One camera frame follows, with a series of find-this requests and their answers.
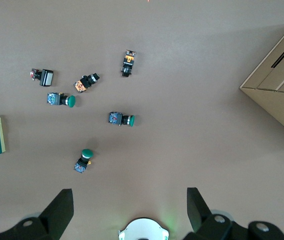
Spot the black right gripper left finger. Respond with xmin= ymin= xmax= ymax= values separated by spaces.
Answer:
xmin=0 ymin=188 xmax=75 ymax=240

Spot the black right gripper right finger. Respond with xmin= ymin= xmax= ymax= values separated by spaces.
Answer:
xmin=183 ymin=187 xmax=284 ymax=240

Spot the green mushroom push button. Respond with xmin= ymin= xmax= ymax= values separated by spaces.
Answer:
xmin=75 ymin=148 xmax=94 ymax=174
xmin=47 ymin=92 xmax=77 ymax=108
xmin=108 ymin=111 xmax=135 ymax=127

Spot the white square push button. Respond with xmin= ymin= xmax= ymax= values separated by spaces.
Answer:
xmin=30 ymin=68 xmax=55 ymax=87

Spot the brown cardboard box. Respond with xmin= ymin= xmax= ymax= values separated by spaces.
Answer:
xmin=239 ymin=21 xmax=284 ymax=142

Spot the black selector switch orange block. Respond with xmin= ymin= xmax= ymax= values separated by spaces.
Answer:
xmin=73 ymin=72 xmax=100 ymax=94
xmin=120 ymin=49 xmax=137 ymax=78

